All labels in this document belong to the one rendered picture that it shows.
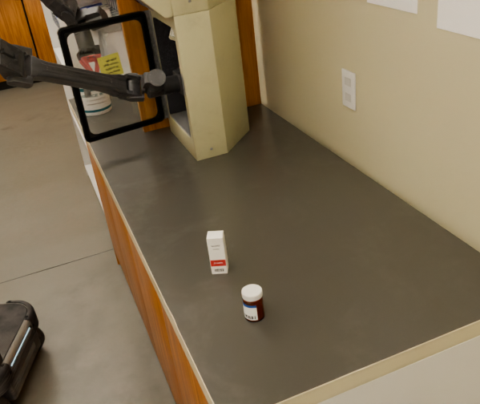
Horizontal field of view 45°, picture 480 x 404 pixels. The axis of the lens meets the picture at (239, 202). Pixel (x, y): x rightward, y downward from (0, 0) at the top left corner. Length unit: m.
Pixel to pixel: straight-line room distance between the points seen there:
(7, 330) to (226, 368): 1.59
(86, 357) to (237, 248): 1.39
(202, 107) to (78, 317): 1.42
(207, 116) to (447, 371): 1.07
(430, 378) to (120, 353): 1.67
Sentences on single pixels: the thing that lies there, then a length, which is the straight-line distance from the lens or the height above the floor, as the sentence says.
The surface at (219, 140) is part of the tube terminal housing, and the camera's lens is 1.94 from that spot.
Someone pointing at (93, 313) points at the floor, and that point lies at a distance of 2.93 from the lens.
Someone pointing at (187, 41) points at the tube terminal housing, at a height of 1.33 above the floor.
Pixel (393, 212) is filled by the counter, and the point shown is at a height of 0.94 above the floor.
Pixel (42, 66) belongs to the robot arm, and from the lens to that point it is 1.79.
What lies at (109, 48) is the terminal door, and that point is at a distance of 2.06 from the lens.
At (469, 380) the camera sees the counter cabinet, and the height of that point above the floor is 0.78.
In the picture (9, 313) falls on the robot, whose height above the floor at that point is 0.24.
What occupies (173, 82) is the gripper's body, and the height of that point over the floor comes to 1.19.
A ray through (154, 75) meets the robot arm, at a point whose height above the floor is 1.24.
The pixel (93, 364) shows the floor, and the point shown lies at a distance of 2.66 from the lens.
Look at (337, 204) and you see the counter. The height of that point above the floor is 0.94.
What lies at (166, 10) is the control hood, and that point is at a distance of 1.78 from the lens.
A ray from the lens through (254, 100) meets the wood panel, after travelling 2.36.
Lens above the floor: 1.74
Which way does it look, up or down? 29 degrees down
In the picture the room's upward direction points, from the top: 7 degrees counter-clockwise
